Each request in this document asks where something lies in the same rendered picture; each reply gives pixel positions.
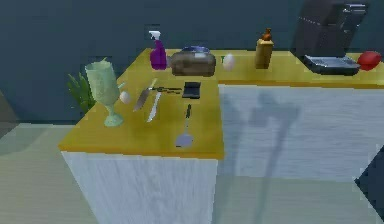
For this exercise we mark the white cabinet with yellow worktop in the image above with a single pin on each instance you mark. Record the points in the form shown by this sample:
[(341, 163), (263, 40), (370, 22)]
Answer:
[(140, 133)]

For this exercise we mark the black coffee machine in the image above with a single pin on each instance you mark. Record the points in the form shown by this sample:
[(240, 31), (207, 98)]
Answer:
[(328, 33)]

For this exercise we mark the black thin pliers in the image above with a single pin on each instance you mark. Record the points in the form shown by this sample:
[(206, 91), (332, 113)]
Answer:
[(166, 89)]

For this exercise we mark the blue bowl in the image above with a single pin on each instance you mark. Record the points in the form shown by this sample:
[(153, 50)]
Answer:
[(196, 49)]

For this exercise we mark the purple spray bottle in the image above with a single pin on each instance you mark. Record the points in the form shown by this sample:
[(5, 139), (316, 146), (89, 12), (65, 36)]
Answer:
[(158, 55)]

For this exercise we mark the white butter knife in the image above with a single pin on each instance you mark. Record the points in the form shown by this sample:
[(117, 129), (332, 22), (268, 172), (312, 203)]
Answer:
[(154, 106)]

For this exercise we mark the white egg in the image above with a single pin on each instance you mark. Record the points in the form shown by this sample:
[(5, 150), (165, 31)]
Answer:
[(125, 97), (228, 62)]

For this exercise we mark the pale green goblet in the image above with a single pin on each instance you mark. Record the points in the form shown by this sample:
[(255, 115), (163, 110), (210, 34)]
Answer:
[(104, 86)]

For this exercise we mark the yellow bottle with brown stopper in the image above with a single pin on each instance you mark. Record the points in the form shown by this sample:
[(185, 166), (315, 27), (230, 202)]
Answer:
[(264, 51)]

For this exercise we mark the brown bread loaf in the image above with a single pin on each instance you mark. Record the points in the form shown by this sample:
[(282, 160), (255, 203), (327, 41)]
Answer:
[(193, 64)]

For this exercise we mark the black rectangular phone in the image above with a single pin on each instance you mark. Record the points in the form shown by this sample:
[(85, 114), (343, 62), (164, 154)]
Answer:
[(191, 90)]

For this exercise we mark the green house plant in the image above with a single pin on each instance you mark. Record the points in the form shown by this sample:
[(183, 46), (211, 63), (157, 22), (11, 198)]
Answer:
[(81, 91)]

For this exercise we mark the red tomato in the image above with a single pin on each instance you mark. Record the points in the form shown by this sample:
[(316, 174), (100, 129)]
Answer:
[(368, 60)]

